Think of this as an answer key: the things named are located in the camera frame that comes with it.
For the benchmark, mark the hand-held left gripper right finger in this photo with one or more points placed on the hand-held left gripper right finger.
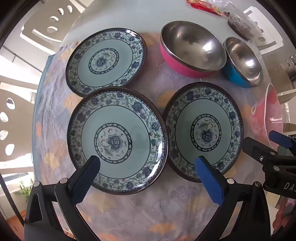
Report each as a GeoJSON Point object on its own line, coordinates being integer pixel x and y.
{"type": "Point", "coordinates": [208, 180]}

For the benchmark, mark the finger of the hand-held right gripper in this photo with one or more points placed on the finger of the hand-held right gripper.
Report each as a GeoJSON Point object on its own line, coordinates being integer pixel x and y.
{"type": "Point", "coordinates": [253, 148]}
{"type": "Point", "coordinates": [279, 139]}

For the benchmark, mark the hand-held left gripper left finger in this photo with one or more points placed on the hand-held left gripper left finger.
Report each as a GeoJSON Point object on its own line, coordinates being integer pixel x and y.
{"type": "Point", "coordinates": [85, 180]}

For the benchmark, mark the blue floral ceramic plate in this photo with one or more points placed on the blue floral ceramic plate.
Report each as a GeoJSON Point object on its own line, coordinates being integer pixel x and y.
{"type": "Point", "coordinates": [106, 41]}
{"type": "Point", "coordinates": [138, 129]}
{"type": "Point", "coordinates": [185, 120]}

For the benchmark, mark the blue steel bowl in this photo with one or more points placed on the blue steel bowl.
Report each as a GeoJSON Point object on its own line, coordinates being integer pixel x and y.
{"type": "Point", "coordinates": [245, 62]}

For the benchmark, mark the pink steel bowl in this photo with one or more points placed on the pink steel bowl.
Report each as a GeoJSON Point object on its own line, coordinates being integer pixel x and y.
{"type": "Point", "coordinates": [192, 44]}

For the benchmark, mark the person's right hand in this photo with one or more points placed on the person's right hand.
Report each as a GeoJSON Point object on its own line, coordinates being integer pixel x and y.
{"type": "Point", "coordinates": [279, 220]}

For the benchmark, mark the pink cartoon plastic container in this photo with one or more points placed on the pink cartoon plastic container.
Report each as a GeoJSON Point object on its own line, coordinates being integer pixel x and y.
{"type": "Point", "coordinates": [266, 115]}

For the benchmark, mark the green potted plant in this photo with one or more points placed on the green potted plant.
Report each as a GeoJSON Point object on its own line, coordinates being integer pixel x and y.
{"type": "Point", "coordinates": [23, 188]}

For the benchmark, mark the fan pattern tablecloth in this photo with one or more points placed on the fan pattern tablecloth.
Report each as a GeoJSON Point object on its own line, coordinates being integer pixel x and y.
{"type": "Point", "coordinates": [150, 208]}

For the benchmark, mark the white chair with oval holes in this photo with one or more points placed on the white chair with oval holes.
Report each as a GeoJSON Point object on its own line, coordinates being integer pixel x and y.
{"type": "Point", "coordinates": [39, 25]}
{"type": "Point", "coordinates": [266, 25]}
{"type": "Point", "coordinates": [18, 120]}

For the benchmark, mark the dark snack tub in plastic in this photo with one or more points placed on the dark snack tub in plastic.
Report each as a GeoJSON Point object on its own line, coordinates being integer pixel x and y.
{"type": "Point", "coordinates": [240, 24]}

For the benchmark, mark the clear plastic bag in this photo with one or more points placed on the clear plastic bag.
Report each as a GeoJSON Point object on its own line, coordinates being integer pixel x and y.
{"type": "Point", "coordinates": [222, 3]}

